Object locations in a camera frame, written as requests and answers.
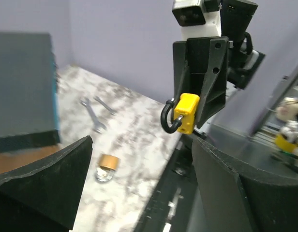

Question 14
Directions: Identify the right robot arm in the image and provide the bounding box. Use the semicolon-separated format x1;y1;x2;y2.
161;0;265;134

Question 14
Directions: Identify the wooden board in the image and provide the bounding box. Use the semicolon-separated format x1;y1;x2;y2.
0;144;62;174

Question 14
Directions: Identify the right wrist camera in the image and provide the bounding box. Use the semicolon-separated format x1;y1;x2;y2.
172;0;222;41

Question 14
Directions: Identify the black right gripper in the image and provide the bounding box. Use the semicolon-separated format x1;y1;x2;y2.
173;37;229;128

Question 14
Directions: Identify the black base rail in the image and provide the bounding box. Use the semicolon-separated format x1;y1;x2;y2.
134;135;209;232

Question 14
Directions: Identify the yellow tape roll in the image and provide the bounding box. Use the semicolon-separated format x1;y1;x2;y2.
274;133;298;153

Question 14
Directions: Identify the large brass padlock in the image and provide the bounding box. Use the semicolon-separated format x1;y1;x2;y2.
94;154;119;183

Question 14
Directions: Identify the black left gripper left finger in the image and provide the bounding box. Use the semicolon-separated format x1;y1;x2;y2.
0;136;93;232

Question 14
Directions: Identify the yellow padlock with black shackle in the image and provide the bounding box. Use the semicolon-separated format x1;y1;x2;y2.
160;93;200;135

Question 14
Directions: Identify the silver wrench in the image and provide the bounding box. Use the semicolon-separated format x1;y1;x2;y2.
80;98;106;133
93;96;117;115

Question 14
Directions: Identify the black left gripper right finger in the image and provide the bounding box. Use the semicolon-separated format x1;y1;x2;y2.
192;139;298;232

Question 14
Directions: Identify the white figurine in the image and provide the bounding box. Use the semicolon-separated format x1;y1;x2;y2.
275;97;298;145

